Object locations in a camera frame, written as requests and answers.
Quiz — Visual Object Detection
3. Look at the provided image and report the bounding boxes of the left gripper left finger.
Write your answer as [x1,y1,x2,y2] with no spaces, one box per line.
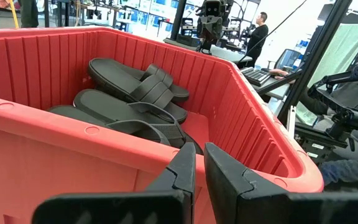
[31,142,197,224]

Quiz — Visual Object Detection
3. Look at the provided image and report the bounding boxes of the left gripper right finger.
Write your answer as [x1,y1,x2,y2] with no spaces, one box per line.
[203,142,358,224]

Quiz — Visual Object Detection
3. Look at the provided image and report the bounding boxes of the black rubber slide sandal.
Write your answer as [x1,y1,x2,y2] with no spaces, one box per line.
[87,57,189,124]
[112,60,191,104]

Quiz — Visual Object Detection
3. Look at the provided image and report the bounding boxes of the black rubber flip-flop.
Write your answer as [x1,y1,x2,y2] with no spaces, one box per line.
[73,89,188,149]
[47,105,172,147]

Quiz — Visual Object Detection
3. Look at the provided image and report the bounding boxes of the red plastic bin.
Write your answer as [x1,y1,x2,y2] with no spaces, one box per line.
[0,26,325,224]

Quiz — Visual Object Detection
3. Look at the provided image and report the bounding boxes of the grey table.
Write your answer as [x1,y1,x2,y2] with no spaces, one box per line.
[163,37,254,65]

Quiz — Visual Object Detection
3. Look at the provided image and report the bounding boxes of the person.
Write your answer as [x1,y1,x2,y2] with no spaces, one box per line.
[268,39,358,192]
[246,11,270,68]
[17,0,40,28]

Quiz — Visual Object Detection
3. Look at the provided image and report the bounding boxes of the black keyboard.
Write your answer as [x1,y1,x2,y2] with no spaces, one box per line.
[240,67,273,87]

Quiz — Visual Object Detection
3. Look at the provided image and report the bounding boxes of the person's hand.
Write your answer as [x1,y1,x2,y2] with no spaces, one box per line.
[268,68,295,84]

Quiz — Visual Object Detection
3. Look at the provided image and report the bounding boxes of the grey desk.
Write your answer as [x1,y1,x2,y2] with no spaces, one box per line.
[252,74,291,101]

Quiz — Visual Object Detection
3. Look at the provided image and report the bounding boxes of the grey monitor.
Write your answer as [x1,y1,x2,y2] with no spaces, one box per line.
[273,49,303,71]

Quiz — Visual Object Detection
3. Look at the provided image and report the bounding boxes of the pale curtain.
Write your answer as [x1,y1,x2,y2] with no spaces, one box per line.
[308,21,358,88]

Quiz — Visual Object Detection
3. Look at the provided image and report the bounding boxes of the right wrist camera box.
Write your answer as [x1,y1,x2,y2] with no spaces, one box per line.
[203,1,223,17]

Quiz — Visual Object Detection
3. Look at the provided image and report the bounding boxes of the silver metal bracket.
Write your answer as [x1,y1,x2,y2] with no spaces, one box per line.
[286,105,296,138]

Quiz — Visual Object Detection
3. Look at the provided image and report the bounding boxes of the black aluminium rig frame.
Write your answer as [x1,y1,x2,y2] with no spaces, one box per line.
[255,0,354,125]

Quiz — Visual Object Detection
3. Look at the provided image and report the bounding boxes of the yellow floor cable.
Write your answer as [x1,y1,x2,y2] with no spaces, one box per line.
[8,0,21,29]

